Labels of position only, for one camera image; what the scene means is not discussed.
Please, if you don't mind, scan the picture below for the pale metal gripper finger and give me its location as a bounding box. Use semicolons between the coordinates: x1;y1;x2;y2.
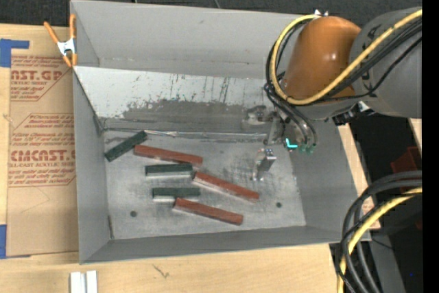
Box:
258;148;278;183
252;148;268;181

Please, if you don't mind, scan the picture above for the red-brown flat block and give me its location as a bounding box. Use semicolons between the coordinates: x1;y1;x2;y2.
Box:
133;144;204;168
192;171;261;202
172;197;245;226

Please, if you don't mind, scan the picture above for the dark green flat block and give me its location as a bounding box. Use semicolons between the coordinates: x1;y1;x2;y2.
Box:
151;186;202;204
104;130;149;163
144;163;194;180

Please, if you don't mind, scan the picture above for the grey metal bin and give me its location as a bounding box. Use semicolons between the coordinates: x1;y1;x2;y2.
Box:
69;0;373;265

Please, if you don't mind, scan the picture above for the brown cardboard board red print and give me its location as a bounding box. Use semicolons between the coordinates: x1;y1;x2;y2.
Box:
0;23;80;259

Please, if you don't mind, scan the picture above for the black cylinder on white bracket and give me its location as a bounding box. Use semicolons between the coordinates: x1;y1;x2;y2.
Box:
331;102;370;126

